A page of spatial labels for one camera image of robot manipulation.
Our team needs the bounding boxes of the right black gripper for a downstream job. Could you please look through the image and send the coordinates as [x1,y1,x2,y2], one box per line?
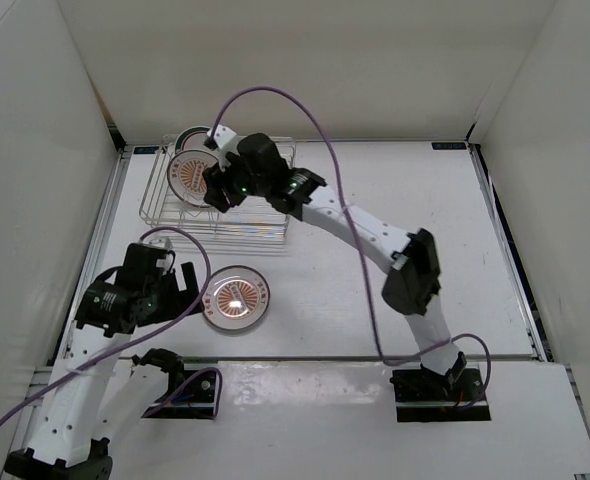
[204,147,271,214]

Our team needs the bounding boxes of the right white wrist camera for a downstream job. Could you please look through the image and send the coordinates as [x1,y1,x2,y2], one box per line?
[204,125,239,171]

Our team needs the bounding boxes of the purple cable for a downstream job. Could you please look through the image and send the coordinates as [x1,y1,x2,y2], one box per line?
[210,87,494,412]
[0,226,221,471]

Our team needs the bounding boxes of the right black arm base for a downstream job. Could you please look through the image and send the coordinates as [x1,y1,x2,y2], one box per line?
[390,367,491,423]

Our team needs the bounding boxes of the rear green rimmed plate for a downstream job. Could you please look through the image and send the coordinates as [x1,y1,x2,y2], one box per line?
[174,126,209,154]

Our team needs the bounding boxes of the wire dish rack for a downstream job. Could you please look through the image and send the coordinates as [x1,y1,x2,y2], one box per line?
[139,134,288,243]

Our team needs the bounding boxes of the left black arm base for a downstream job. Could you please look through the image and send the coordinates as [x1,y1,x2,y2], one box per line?
[143,367,222,420]

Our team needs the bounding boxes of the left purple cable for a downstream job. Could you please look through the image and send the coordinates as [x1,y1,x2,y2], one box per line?
[0,226,221,471]

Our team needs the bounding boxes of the orange sunburst plate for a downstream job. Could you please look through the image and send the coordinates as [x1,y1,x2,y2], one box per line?
[166,149,218,209]
[202,265,271,335]

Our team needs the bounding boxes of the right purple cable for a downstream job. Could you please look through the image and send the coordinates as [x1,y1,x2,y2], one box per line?
[210,87,494,412]

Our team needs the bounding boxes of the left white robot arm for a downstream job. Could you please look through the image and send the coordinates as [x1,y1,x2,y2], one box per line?
[4,243,202,479]

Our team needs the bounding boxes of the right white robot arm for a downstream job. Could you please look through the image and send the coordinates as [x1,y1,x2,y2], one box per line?
[203,127,466,400]

